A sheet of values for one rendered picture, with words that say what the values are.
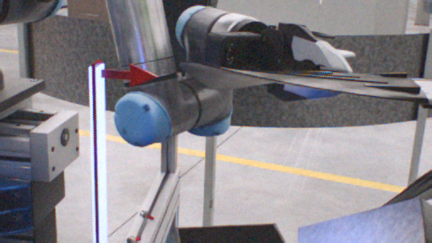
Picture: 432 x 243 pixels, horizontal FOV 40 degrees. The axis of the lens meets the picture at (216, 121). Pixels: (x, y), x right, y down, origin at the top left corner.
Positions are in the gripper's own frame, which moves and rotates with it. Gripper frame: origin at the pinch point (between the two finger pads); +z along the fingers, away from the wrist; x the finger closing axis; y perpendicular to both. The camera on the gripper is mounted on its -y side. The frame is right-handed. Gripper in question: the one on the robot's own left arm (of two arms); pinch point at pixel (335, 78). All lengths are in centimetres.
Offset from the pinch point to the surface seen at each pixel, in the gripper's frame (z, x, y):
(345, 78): 6.0, -1.3, -4.6
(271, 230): -20.1, 29.7, 12.4
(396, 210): 11.4, 10.8, 0.5
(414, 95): 12.5, -1.2, -2.2
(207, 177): -154, 78, 89
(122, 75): -7.7, 2.0, -21.7
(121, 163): -260, 111, 97
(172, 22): -56, 2, 9
